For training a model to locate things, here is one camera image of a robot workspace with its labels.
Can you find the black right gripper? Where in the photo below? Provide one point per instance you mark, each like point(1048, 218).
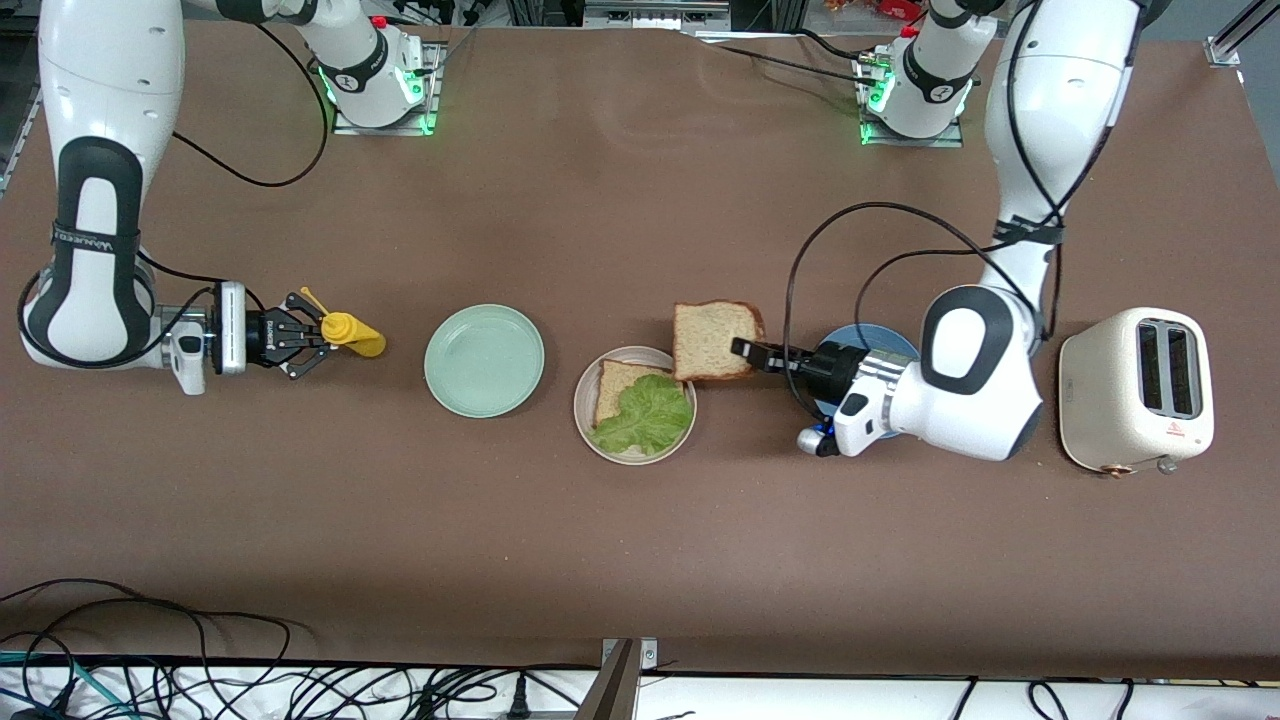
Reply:
point(261, 337)

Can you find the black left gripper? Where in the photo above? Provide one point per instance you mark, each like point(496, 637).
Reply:
point(829, 366)

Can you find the yellow mustard squeeze bottle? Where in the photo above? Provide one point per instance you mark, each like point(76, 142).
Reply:
point(360, 340)

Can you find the brown bread slice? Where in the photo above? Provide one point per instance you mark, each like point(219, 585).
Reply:
point(615, 385)
point(710, 340)

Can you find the green lettuce leaf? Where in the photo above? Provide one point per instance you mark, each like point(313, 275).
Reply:
point(650, 415)

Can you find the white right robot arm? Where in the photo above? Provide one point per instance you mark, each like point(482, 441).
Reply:
point(110, 80)

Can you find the blue plate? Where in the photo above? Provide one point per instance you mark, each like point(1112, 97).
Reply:
point(885, 335)

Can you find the beige plate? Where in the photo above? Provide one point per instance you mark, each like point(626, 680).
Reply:
point(635, 455)

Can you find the mint green plate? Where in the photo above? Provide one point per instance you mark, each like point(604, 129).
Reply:
point(484, 360)

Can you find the white toaster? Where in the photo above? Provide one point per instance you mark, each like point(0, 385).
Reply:
point(1100, 400)

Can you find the grey power strip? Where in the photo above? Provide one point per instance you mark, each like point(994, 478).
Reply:
point(655, 15)

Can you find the red object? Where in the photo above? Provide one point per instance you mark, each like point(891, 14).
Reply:
point(880, 8)

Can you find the black power plug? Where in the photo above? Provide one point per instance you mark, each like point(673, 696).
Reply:
point(518, 700)

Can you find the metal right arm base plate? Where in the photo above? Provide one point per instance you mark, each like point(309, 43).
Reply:
point(385, 130)

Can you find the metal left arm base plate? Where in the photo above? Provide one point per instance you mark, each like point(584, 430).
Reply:
point(910, 142)

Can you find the grey metal corner bracket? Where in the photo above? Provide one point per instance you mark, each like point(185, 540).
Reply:
point(648, 655)

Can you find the aluminium frame profile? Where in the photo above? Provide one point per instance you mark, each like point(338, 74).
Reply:
point(1222, 50)
point(15, 150)

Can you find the aluminium frame post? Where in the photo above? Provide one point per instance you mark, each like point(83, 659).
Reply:
point(610, 695)

